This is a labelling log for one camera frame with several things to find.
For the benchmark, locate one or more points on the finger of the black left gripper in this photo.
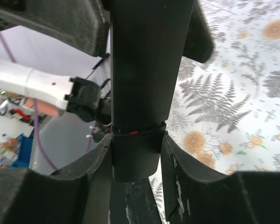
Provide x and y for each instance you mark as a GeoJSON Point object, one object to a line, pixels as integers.
{"type": "Point", "coordinates": [82, 24]}
{"type": "Point", "coordinates": [199, 44]}

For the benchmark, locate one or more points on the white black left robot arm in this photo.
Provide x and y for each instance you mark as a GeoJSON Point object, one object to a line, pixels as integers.
{"type": "Point", "coordinates": [73, 94]}

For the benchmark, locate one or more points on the black remote control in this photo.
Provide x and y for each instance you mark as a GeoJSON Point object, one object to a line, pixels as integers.
{"type": "Point", "coordinates": [147, 41]}

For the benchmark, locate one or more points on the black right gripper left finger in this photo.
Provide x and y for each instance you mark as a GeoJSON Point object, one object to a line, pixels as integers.
{"type": "Point", "coordinates": [78, 193]}

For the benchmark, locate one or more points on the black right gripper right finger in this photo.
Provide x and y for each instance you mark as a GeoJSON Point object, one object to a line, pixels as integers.
{"type": "Point", "coordinates": [196, 194]}

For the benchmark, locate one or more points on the floral patterned table mat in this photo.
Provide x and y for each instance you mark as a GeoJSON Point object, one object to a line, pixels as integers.
{"type": "Point", "coordinates": [225, 112]}

